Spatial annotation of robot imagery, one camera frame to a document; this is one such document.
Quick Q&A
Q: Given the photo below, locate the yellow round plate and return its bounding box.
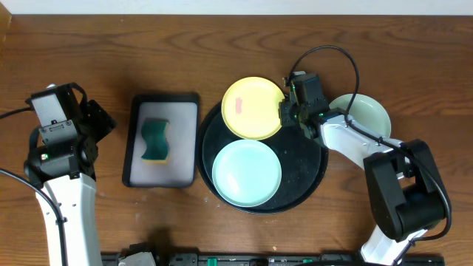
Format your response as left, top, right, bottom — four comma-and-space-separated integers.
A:
221, 77, 285, 140

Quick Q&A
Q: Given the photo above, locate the light green plate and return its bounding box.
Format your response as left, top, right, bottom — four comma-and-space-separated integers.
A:
211, 140, 282, 208
323, 94, 391, 138

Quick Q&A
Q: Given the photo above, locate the green yellow sponge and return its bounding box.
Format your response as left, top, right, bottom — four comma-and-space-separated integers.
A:
141, 118, 169, 163

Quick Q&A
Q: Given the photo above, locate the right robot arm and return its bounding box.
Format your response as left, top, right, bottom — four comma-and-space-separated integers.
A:
279, 97, 452, 265

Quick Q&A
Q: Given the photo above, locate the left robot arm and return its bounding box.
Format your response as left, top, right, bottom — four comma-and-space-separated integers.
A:
24, 83, 116, 265

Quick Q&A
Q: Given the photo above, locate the black round tray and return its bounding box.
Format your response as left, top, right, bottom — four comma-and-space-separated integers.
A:
196, 103, 329, 214

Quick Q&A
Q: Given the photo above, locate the black rectangular tray grey mat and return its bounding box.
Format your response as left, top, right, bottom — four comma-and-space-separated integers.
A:
122, 93, 199, 188

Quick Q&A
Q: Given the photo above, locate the light green plate front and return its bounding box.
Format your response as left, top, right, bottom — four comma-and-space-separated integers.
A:
211, 140, 282, 208

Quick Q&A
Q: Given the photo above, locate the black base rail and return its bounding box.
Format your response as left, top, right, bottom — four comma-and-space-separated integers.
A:
101, 243, 446, 266

